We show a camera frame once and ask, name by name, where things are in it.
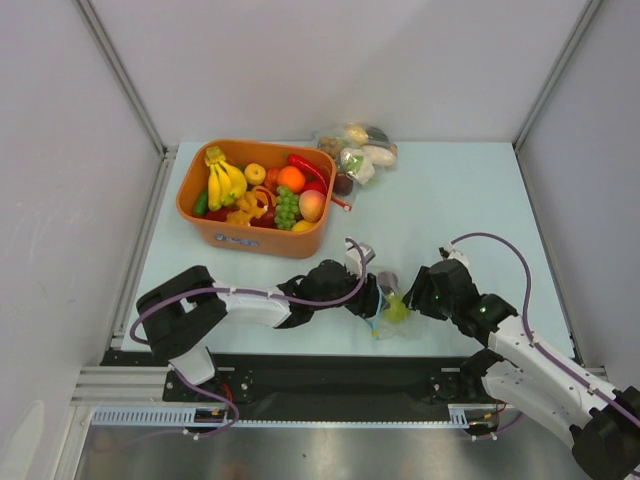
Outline dark red fake plum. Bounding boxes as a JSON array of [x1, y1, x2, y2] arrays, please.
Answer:
[[333, 173, 354, 197]]

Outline green fake pear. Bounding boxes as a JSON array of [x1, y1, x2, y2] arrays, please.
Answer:
[[382, 295, 410, 324]]

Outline yellow fake banana bunch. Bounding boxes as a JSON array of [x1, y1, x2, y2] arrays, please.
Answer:
[[204, 146, 248, 211]]

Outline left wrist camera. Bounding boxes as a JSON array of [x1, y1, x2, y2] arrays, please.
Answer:
[[344, 238, 376, 276]]

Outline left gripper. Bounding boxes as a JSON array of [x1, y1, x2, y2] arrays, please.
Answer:
[[311, 264, 389, 319]]

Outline red fake chili pepper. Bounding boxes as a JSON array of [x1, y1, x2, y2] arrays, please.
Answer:
[[287, 154, 329, 193]]

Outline clear zip top bag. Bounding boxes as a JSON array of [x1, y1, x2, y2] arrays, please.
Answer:
[[367, 287, 425, 340]]

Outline fake lemon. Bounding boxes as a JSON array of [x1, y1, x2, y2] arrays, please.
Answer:
[[291, 220, 316, 233]]

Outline green fake grapes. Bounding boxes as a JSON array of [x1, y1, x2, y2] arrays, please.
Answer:
[[274, 186, 301, 231]]

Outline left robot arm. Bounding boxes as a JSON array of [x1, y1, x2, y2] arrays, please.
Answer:
[[130, 260, 382, 400]]

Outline red fake apple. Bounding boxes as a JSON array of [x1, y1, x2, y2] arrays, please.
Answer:
[[302, 180, 327, 195]]

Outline yellow fake apple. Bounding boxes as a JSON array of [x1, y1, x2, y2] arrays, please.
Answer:
[[244, 163, 267, 186]]

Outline orange plastic bin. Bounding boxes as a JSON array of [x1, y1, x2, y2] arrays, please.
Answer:
[[176, 140, 336, 258]]

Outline fake orange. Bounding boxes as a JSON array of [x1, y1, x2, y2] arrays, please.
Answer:
[[276, 166, 306, 194]]

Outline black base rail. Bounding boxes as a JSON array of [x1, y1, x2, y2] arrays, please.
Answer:
[[99, 348, 524, 424]]

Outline fake peach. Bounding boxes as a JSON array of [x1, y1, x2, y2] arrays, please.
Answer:
[[298, 190, 326, 223]]

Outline yellow fake pepper ring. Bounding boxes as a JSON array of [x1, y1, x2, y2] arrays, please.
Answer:
[[224, 185, 277, 224]]

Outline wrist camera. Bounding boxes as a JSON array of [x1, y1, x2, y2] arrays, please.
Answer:
[[439, 242, 470, 268], [344, 238, 376, 276]]

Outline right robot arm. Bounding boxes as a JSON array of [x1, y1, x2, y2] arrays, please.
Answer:
[[403, 259, 639, 479]]

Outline dark red fake beet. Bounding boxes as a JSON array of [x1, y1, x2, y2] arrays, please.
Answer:
[[377, 271, 399, 296]]

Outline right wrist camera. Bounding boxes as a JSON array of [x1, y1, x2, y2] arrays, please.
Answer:
[[439, 242, 470, 268]]

